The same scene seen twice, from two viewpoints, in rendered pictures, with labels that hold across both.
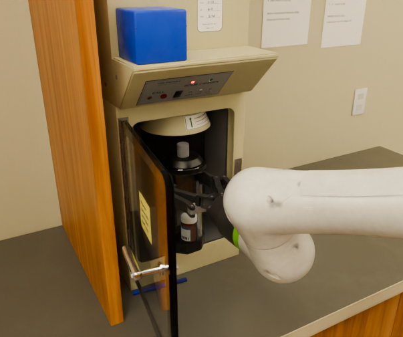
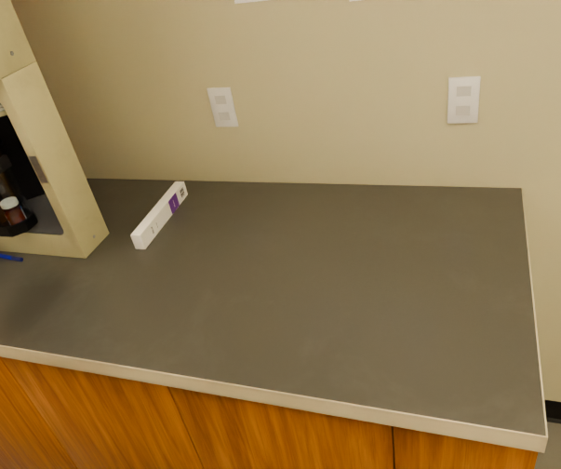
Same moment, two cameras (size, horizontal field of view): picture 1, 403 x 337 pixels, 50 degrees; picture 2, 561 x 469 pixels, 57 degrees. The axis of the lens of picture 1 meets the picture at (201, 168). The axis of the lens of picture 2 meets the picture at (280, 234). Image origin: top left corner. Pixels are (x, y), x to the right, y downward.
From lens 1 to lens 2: 1.48 m
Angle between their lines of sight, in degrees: 47
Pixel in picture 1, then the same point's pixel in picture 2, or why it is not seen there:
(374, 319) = (137, 395)
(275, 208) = not seen: outside the picture
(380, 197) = not seen: outside the picture
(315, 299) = (43, 330)
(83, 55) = not seen: outside the picture
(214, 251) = (55, 245)
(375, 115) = (515, 129)
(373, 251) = (170, 321)
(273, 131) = (286, 126)
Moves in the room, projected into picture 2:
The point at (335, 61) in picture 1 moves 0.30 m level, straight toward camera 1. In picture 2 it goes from (391, 25) to (273, 61)
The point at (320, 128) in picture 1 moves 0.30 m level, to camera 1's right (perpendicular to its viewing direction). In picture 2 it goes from (378, 134) to (487, 161)
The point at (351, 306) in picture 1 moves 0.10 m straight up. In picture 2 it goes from (50, 355) to (29, 321)
